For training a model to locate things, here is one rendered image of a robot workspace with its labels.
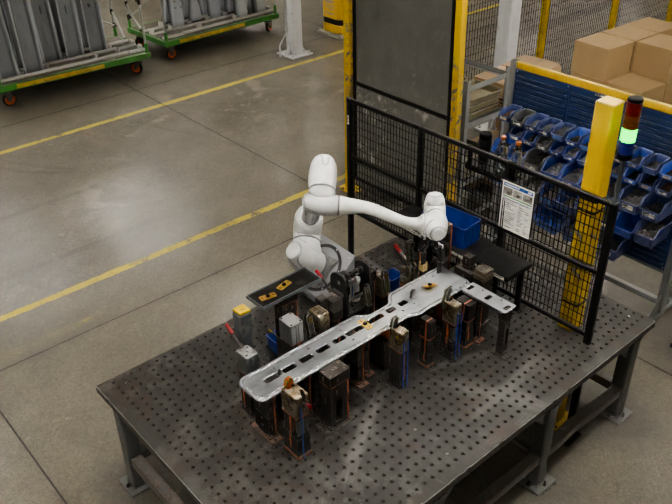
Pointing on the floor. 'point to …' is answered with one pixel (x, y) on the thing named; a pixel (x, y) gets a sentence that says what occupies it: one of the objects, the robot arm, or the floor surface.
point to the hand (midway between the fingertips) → (431, 264)
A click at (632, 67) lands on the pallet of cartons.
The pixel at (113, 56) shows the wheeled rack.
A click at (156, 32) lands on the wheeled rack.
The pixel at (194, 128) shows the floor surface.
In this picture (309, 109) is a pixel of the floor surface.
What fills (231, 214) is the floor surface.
